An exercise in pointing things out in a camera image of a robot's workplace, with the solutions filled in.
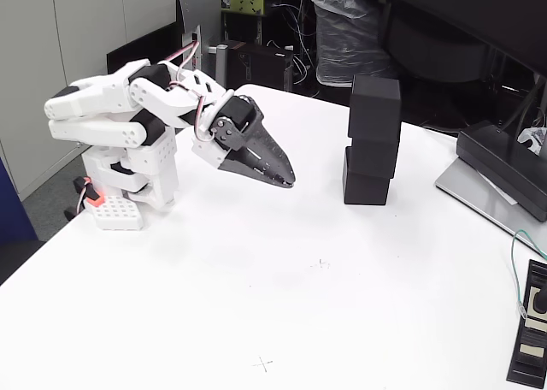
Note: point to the black box device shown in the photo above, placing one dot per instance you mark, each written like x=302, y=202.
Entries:
x=491, y=150

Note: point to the blue partition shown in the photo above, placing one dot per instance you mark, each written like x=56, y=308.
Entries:
x=13, y=219

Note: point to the grey metal post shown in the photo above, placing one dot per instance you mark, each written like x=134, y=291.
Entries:
x=220, y=65

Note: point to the black cube block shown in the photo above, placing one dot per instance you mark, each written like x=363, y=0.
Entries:
x=372, y=159
x=365, y=189
x=374, y=108

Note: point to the black panel with labels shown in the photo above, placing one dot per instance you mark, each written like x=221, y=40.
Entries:
x=530, y=364

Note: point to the black office chair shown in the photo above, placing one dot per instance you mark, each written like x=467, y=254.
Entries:
x=427, y=43

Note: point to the grey cabinet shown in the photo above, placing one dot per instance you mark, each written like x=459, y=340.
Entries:
x=34, y=65

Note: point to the crumpled plastic bag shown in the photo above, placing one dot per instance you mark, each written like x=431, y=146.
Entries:
x=532, y=135

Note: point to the silver computer tower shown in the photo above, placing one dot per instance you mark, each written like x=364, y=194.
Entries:
x=205, y=13

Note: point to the black computer case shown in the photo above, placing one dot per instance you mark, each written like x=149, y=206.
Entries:
x=260, y=65

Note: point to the silver monitor stand base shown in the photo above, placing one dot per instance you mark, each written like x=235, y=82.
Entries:
x=474, y=197

